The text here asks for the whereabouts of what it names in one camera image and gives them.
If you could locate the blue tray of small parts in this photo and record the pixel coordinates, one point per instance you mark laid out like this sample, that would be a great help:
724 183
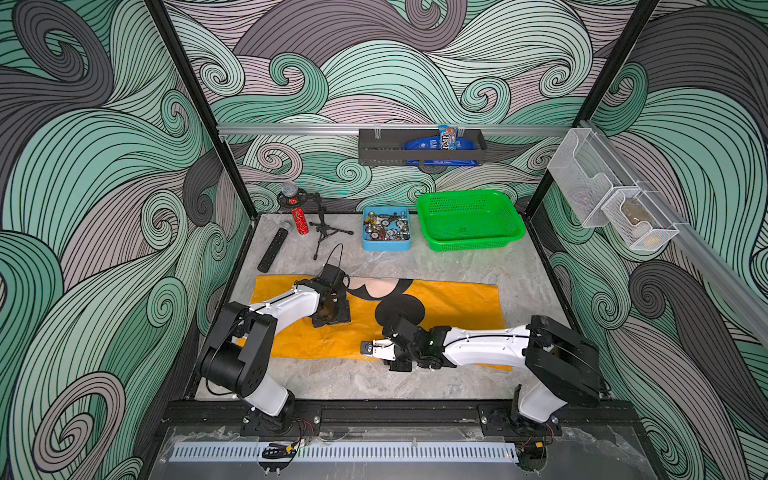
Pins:
386 229

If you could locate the aluminium rail back wall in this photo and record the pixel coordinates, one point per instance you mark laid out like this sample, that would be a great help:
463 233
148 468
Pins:
346 129

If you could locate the green plastic basket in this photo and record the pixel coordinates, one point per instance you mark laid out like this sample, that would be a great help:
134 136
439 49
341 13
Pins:
469 220

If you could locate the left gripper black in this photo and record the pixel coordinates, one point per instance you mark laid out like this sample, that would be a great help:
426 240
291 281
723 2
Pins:
343 314

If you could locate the blue package on shelf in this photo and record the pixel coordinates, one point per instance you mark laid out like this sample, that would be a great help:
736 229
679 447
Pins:
447 139

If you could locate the black remote control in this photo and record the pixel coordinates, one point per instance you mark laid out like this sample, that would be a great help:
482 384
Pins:
272 250

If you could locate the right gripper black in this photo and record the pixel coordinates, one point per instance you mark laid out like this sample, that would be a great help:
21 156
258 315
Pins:
401 362

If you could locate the white perforated cable duct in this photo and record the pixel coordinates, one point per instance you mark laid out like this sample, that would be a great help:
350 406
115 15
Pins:
406 451

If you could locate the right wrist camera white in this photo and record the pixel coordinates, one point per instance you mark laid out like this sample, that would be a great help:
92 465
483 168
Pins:
379 349

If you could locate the small clear wall bin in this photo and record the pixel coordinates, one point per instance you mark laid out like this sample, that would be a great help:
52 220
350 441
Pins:
638 220

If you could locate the black base frame rail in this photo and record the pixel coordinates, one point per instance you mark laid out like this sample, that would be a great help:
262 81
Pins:
485 413

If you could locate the aluminium rail wall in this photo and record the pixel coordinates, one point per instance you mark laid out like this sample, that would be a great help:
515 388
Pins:
720 276
346 129

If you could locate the black wall shelf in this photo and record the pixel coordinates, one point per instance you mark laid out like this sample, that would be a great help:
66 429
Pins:
386 149

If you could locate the yellow pillowcase with print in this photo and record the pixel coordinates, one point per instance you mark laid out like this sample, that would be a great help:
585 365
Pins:
468 306

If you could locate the clear plastic wall bin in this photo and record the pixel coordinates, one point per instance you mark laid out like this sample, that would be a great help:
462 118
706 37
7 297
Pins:
587 171

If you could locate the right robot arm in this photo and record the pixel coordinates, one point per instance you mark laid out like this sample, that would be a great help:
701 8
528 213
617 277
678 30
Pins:
564 364

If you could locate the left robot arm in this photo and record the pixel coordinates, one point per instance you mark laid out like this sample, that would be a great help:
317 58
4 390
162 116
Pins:
237 349

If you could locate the aluminium rail right wall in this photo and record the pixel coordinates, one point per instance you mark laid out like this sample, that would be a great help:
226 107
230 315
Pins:
720 276

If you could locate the black mini tripod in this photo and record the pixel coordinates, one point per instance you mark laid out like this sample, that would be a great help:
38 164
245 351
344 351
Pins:
323 229

